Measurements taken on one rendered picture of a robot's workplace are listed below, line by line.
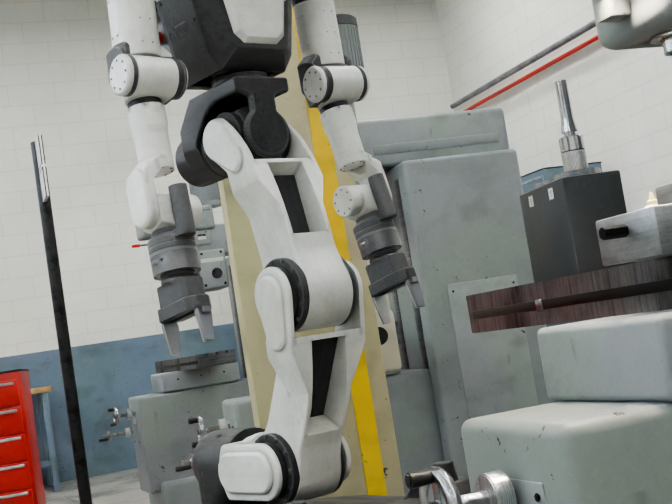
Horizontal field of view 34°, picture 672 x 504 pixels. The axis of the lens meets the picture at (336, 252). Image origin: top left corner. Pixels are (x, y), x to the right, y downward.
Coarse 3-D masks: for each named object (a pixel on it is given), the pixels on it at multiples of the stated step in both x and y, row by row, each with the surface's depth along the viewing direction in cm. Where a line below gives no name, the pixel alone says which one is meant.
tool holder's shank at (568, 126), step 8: (560, 80) 213; (560, 88) 213; (560, 96) 213; (568, 96) 213; (560, 104) 213; (568, 104) 213; (560, 112) 213; (568, 112) 212; (568, 120) 212; (568, 128) 212; (576, 128) 212
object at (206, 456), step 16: (224, 432) 233; (240, 432) 228; (256, 432) 231; (208, 448) 232; (192, 464) 237; (208, 464) 230; (432, 464) 210; (448, 464) 208; (208, 480) 230; (464, 480) 207; (208, 496) 230; (224, 496) 227; (352, 496) 238; (368, 496) 235; (384, 496) 231; (400, 496) 228; (416, 496) 208
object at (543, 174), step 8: (544, 168) 891; (552, 168) 894; (560, 168) 896; (600, 168) 909; (528, 176) 914; (536, 176) 902; (544, 176) 891; (552, 176) 893; (528, 184) 914; (368, 264) 1027; (584, 320) 886
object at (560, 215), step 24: (528, 192) 222; (552, 192) 210; (576, 192) 206; (600, 192) 207; (528, 216) 223; (552, 216) 212; (576, 216) 205; (600, 216) 206; (528, 240) 225; (552, 240) 213; (576, 240) 205; (552, 264) 215; (576, 264) 204; (600, 264) 205; (624, 264) 206
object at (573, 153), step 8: (560, 144) 213; (568, 144) 211; (576, 144) 211; (568, 152) 211; (576, 152) 211; (584, 152) 211; (568, 160) 211; (576, 160) 210; (584, 160) 211; (568, 168) 211; (576, 168) 210
